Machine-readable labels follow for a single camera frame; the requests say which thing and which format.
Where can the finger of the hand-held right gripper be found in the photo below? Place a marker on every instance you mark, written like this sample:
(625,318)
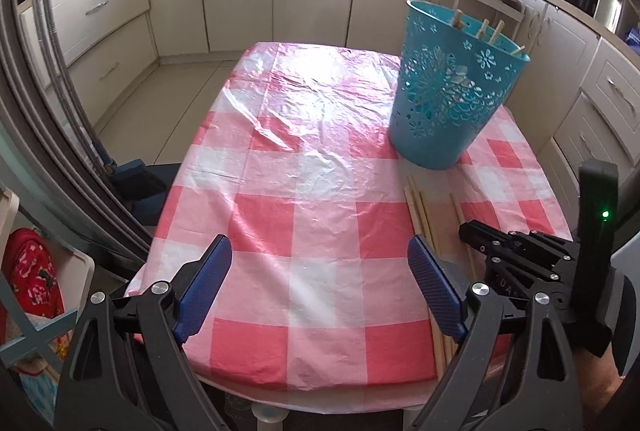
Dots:
(525,246)
(530,281)

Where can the white electric water boiler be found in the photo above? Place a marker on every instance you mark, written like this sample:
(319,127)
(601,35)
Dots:
(610,3)

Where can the pink white checked tablecloth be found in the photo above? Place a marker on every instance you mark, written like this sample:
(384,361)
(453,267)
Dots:
(310,211)

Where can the grey sliding door frame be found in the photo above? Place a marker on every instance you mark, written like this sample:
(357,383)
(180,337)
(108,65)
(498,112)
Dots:
(65,136)

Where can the blue perforated plastic basket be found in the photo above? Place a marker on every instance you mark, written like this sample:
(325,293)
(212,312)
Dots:
(440,111)

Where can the row of wooden chopsticks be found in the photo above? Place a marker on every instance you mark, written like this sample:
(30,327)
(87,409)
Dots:
(422,216)

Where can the dark blue dustpan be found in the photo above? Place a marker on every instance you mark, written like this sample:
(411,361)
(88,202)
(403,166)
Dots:
(140,191)

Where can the person's right forearm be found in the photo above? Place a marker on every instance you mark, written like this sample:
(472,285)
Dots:
(600,381)

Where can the white kitchen trolley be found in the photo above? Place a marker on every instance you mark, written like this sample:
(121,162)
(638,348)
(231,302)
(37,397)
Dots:
(505,11)

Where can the blue beige shoe rack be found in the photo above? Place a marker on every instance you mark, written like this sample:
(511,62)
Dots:
(35,336)

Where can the red floral slipper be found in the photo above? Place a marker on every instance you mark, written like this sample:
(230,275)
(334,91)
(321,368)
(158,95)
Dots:
(30,271)

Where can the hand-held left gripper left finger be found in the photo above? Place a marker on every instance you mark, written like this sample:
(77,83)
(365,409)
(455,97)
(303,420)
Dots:
(202,283)

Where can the blue box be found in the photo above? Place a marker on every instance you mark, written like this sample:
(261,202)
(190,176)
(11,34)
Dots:
(634,38)

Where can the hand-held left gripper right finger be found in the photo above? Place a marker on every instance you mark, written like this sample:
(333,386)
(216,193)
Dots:
(435,286)

